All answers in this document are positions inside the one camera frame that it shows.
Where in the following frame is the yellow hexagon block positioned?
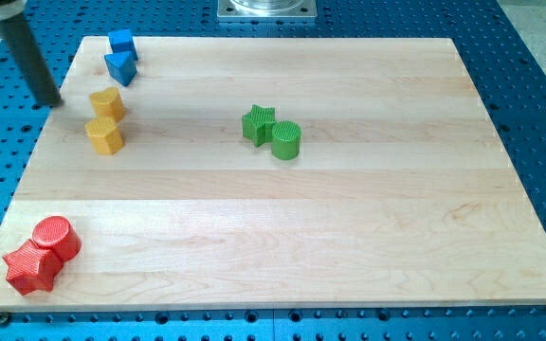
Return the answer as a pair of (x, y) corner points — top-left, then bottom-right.
(84, 117), (124, 155)

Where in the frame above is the yellow heart block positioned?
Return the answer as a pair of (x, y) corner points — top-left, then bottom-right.
(88, 87), (126, 122)

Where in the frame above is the green cylinder block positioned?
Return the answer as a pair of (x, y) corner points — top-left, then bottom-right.
(271, 121), (301, 160)

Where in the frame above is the green star block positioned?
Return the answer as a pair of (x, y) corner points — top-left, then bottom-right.
(242, 104), (277, 147)

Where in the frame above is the wooden board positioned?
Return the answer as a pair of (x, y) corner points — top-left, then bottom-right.
(0, 36), (546, 312)

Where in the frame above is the blue triangle block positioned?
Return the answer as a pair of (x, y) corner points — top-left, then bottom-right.
(104, 51), (137, 86)

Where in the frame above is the blue cube block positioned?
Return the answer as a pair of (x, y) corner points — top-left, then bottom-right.
(108, 28), (138, 61)

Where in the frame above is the red cylinder block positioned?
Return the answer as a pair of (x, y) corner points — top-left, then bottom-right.
(32, 216), (82, 262)

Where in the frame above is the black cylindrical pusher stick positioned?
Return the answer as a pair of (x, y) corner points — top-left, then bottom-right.
(0, 13), (62, 107)

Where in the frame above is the red star block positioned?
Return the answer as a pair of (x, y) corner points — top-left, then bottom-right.
(2, 240), (64, 296)

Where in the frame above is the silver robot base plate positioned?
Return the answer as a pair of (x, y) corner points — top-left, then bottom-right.
(217, 0), (318, 19)

